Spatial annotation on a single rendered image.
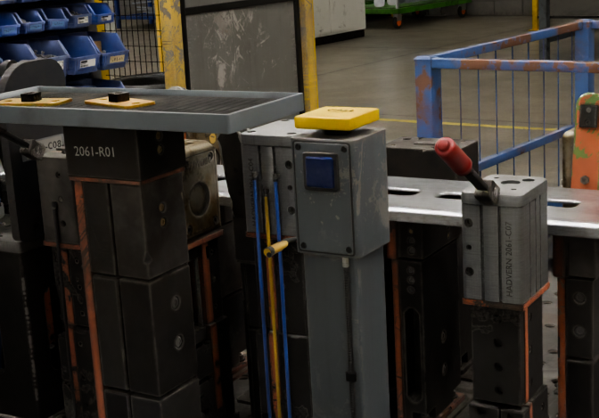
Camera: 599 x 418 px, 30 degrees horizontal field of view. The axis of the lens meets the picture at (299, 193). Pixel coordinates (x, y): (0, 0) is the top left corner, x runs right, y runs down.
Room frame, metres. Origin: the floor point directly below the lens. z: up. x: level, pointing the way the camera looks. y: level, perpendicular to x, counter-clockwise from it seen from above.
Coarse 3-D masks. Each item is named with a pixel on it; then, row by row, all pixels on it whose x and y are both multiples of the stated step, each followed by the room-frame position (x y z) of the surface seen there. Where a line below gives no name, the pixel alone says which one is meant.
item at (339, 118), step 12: (324, 108) 1.06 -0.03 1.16; (336, 108) 1.06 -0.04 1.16; (348, 108) 1.06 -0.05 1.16; (360, 108) 1.05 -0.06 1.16; (372, 108) 1.05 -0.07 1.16; (300, 120) 1.02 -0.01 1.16; (312, 120) 1.02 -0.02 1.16; (324, 120) 1.01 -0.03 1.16; (336, 120) 1.00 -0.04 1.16; (348, 120) 1.00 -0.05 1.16; (360, 120) 1.01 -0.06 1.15; (372, 120) 1.03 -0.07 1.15; (324, 132) 1.03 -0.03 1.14; (336, 132) 1.02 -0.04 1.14; (348, 132) 1.03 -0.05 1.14
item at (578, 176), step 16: (592, 96) 1.39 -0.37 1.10; (576, 112) 1.39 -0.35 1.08; (592, 112) 1.38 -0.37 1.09; (576, 128) 1.39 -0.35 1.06; (592, 128) 1.38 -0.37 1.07; (576, 144) 1.38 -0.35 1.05; (592, 144) 1.37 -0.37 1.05; (576, 160) 1.38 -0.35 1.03; (592, 160) 1.37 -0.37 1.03; (576, 176) 1.38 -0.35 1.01; (592, 176) 1.37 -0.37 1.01
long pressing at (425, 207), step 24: (0, 168) 1.68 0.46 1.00; (408, 192) 1.39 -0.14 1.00; (432, 192) 1.36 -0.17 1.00; (456, 192) 1.36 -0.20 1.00; (552, 192) 1.33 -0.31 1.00; (576, 192) 1.32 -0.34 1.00; (408, 216) 1.27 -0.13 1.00; (432, 216) 1.25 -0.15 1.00; (456, 216) 1.24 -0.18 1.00; (552, 216) 1.21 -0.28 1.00; (576, 216) 1.21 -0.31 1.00
